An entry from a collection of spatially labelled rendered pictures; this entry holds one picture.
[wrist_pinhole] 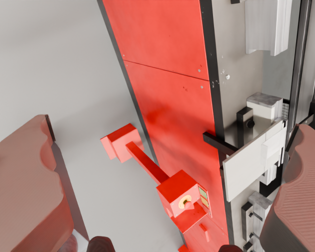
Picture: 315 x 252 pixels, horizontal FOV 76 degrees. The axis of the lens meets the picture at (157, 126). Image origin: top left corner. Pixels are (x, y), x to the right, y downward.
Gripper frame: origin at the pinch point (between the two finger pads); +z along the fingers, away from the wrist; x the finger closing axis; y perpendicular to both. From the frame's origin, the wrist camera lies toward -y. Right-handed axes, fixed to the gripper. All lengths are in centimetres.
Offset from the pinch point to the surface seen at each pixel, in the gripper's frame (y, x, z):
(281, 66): 54, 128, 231
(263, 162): 38, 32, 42
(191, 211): 84, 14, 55
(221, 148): 40, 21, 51
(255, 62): 11, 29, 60
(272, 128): 28, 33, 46
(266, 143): 33, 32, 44
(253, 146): 31, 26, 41
